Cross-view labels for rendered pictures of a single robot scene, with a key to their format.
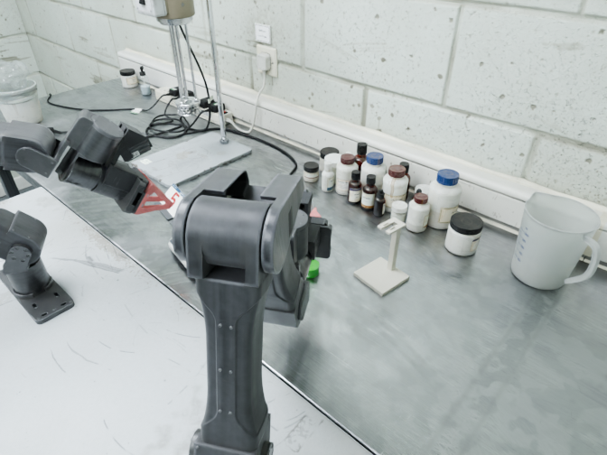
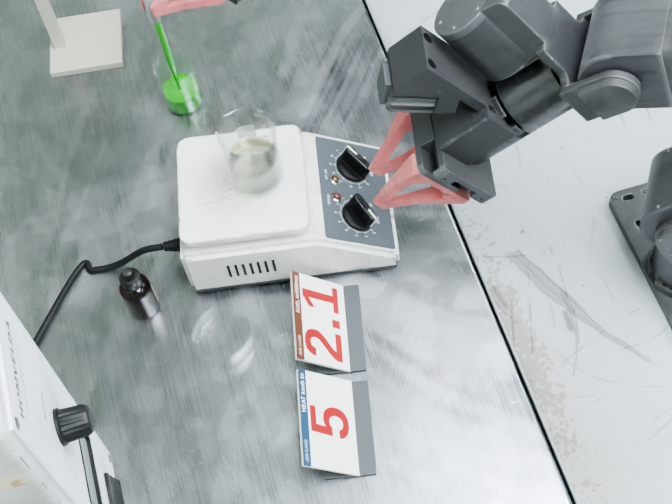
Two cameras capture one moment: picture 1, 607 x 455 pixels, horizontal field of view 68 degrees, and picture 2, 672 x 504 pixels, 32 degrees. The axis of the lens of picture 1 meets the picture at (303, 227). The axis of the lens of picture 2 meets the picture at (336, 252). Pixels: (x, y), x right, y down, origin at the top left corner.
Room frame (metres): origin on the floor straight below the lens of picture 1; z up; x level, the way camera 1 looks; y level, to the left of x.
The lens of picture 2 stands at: (1.24, 0.61, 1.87)
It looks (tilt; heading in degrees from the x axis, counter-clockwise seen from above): 58 degrees down; 220
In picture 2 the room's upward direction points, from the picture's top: 10 degrees counter-clockwise
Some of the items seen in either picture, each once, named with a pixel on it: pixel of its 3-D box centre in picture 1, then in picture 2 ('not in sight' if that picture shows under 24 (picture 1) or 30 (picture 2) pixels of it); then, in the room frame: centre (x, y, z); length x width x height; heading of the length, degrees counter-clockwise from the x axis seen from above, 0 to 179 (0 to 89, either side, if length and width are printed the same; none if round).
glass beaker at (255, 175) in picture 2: not in sight; (253, 155); (0.79, 0.16, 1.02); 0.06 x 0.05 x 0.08; 74
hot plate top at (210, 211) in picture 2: not in sight; (242, 184); (0.80, 0.15, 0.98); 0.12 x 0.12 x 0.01; 37
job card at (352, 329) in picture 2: not in sight; (328, 320); (0.86, 0.27, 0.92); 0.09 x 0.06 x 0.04; 36
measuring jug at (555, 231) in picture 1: (554, 248); not in sight; (0.68, -0.48, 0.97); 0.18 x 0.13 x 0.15; 14
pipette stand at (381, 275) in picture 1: (384, 252); (71, 5); (0.68, -0.16, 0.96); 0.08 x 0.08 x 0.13; 39
